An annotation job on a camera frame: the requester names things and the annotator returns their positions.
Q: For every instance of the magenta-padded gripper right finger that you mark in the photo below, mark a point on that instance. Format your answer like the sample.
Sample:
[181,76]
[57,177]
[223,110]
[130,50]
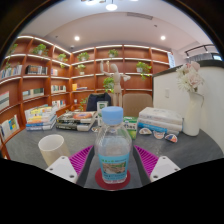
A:
[148,161]

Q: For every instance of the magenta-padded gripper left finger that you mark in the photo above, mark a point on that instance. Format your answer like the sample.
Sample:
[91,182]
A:
[80,161]

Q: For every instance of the clear blue-capped water bottle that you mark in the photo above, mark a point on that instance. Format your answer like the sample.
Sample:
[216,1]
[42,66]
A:
[113,150]

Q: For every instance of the small printed badge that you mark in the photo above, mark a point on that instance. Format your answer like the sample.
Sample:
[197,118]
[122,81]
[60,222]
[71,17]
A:
[145,131]
[158,134]
[171,138]

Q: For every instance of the cream cup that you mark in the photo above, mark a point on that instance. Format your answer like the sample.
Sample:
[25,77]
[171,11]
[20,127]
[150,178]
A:
[53,148]

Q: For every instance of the flat round red coaster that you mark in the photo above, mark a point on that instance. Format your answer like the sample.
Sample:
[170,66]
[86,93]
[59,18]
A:
[112,186]

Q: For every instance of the dark book stack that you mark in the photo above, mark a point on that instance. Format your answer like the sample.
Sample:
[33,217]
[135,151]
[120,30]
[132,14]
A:
[75,120]

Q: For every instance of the white book stack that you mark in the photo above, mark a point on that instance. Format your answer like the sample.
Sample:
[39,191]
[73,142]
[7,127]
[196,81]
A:
[160,119]

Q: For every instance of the colourful book stack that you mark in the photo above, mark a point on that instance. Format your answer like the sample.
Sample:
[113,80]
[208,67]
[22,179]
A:
[40,120]

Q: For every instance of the beige chair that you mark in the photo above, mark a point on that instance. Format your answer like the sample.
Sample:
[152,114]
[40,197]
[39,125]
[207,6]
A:
[136,105]

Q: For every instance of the white and green carton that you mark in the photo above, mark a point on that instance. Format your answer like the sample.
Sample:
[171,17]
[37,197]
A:
[100,106]

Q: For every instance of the dark blue chair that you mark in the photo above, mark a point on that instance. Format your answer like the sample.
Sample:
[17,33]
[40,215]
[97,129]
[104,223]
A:
[96,101]

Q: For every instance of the white vase with flowers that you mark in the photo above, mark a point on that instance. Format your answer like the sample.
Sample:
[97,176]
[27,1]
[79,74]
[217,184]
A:
[192,116]

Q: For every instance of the wooden artist mannequin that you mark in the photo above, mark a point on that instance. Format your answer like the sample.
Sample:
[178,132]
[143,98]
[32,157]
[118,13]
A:
[116,83]

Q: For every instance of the white paper sheet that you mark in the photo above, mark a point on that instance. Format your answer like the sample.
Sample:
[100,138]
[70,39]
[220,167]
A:
[171,60]

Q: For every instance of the grey curtain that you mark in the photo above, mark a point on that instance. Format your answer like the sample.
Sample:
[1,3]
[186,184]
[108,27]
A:
[200,57]

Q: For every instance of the round recessed ceiling light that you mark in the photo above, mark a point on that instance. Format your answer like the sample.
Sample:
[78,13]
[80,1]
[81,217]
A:
[163,37]
[77,38]

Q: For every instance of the ceiling air vent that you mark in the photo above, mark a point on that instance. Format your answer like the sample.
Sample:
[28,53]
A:
[140,15]

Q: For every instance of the branched ceiling lamp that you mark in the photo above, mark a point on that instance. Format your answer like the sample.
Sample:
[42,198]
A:
[111,6]

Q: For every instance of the small white wall switch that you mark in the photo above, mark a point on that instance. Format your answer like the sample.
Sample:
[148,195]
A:
[167,93]

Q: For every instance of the wooden wall shelf unit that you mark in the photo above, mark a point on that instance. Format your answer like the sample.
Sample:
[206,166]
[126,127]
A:
[90,73]

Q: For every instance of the black curtain rail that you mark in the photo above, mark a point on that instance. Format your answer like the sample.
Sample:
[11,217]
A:
[200,47]

